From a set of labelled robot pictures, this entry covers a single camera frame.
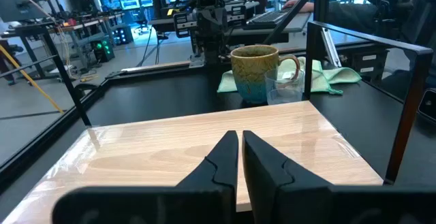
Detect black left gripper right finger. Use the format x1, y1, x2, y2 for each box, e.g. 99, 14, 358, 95
242, 130, 334, 224

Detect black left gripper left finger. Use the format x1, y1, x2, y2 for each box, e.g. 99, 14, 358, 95
175, 130, 239, 214

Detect green blue glazed ceramic mug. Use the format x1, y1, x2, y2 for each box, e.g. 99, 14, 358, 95
230, 44, 301, 104

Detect clear glass mug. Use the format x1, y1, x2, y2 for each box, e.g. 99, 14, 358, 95
264, 67, 305, 106

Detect black keyboard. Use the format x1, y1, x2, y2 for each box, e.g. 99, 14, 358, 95
245, 9, 294, 27

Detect black office chair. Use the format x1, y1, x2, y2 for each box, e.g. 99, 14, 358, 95
134, 9, 151, 36

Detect computer tower blue lights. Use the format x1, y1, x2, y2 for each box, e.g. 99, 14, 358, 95
112, 25, 134, 46

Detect grey desk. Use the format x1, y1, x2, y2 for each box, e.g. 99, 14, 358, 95
149, 1, 311, 46

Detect person's hand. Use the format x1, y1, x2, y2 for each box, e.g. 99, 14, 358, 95
282, 0, 315, 14

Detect computer tower green lights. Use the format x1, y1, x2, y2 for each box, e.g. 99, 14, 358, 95
90, 35, 116, 64

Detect green cloth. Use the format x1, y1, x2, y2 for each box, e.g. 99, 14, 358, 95
217, 57, 362, 95

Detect long workbench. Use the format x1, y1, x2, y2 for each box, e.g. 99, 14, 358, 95
47, 12, 125, 34

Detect aluminium bar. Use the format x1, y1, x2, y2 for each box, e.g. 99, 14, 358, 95
320, 27, 343, 68

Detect black device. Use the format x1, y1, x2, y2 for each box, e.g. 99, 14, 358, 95
417, 87, 436, 123

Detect black monitor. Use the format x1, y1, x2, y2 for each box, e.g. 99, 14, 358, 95
0, 0, 48, 23

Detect wooden shelf black metal frame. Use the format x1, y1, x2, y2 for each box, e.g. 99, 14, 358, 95
0, 20, 433, 224

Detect black diagonal frame strut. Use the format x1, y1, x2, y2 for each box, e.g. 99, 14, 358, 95
262, 0, 320, 45

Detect yellow cable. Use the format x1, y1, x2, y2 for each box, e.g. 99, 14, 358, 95
0, 43, 65, 114

